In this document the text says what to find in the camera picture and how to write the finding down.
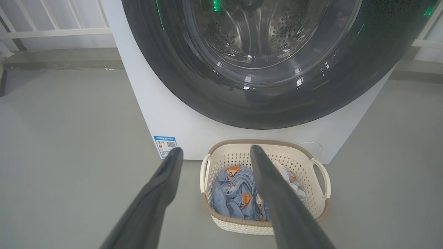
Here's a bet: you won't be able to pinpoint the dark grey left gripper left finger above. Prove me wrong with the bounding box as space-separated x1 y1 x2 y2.
100 147 184 249

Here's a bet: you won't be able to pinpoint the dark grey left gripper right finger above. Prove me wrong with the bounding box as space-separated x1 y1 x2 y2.
250 145 336 249

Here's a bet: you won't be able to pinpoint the blue patterned clothes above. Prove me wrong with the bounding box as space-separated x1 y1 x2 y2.
272 160 307 201

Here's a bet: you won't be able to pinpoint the blue printed pajama trousers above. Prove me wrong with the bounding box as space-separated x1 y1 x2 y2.
210 165 270 222

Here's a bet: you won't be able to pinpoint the dark glass washing machine door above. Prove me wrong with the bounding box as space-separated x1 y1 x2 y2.
121 0 439 130

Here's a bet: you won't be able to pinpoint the cream perforated laundry basket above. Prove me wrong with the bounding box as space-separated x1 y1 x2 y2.
200 139 332 236

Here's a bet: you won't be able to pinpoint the white washing machine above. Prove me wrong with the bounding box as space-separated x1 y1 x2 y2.
100 0 397 165

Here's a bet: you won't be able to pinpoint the blue energy label sticker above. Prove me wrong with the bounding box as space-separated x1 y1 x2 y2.
153 136 178 159

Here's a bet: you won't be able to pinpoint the white metal railing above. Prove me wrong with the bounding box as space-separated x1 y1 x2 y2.
0 0 113 39

